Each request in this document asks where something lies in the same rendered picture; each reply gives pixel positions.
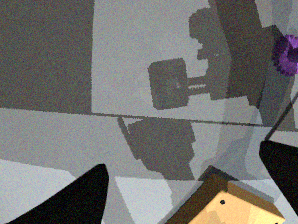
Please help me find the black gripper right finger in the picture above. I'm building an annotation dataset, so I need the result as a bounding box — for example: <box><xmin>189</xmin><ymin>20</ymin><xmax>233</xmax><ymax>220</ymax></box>
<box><xmin>259</xmin><ymin>140</ymin><xmax>298</xmax><ymax>216</ymax></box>

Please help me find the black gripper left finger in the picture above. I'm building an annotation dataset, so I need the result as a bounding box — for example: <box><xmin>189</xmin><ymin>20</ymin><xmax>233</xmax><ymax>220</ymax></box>
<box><xmin>8</xmin><ymin>163</ymin><xmax>109</xmax><ymax>224</ymax></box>

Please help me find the purple gear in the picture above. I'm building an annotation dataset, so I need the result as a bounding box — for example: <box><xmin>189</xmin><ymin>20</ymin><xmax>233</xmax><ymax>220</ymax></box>
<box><xmin>271</xmin><ymin>35</ymin><xmax>298</xmax><ymax>76</ymax></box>

